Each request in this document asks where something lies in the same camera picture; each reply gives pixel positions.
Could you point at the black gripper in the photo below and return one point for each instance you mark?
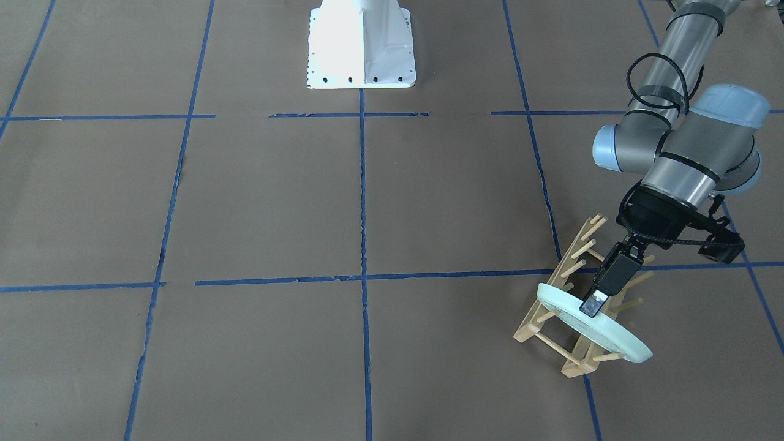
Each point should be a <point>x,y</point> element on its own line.
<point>654,215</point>

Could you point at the light green plate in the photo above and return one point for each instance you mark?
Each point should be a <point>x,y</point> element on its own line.
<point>600,329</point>

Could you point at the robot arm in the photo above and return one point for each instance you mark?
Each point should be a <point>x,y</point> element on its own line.
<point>690,152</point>

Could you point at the wooden dish rack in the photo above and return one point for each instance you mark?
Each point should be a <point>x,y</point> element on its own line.
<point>586,355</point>

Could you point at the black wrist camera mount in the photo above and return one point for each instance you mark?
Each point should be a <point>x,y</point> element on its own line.
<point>723,243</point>

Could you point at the white pedestal column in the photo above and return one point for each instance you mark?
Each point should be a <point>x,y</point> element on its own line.
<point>360,45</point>

